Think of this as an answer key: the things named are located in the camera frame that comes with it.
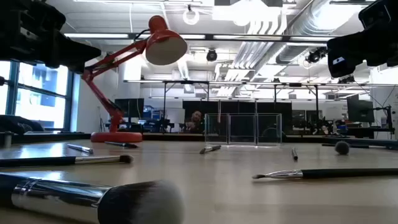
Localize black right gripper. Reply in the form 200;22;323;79
326;0;398;78

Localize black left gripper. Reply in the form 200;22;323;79
0;0;103;75

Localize small silver-ferrule makeup brush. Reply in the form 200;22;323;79
66;142;95;155

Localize round-tipped black makeup brush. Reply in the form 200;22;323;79
0;154;134;168

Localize pointed-tip black makeup brush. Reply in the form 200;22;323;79
251;167;398;180

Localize large white-tipped makeup brush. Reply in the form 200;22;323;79
0;172;185;224

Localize short angled makeup brush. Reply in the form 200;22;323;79
199;144;222;155

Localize black ceiling spotlight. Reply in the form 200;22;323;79
305;46;329;65

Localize black computer monitor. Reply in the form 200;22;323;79
114;98;146;119
346;94;376;124

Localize black shelving unit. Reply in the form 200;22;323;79
0;132;398;151

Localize red desk lamp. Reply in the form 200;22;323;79
81;14;188;143

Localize black bag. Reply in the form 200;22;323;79
0;114;45;135

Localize person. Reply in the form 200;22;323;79
185;110;205;134

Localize clear acrylic brush organizer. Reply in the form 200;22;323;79
204;113;283;147

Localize white ring light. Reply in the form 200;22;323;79
182;6;201;27

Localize grey cylindrical post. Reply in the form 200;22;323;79
0;130;16;149

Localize black ceiling dome camera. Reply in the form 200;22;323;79
205;48;218;63

